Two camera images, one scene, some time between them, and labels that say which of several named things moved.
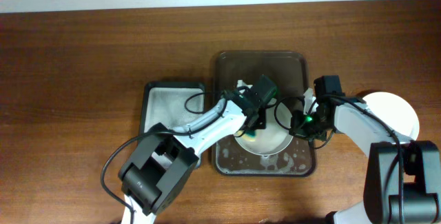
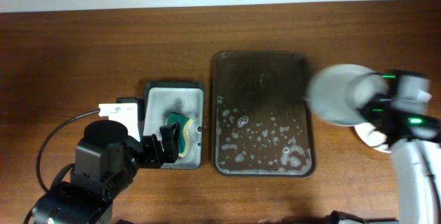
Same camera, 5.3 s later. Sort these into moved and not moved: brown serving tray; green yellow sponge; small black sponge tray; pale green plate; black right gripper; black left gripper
Moved: green yellow sponge; black left gripper; pale green plate; black right gripper
Not moved: brown serving tray; small black sponge tray
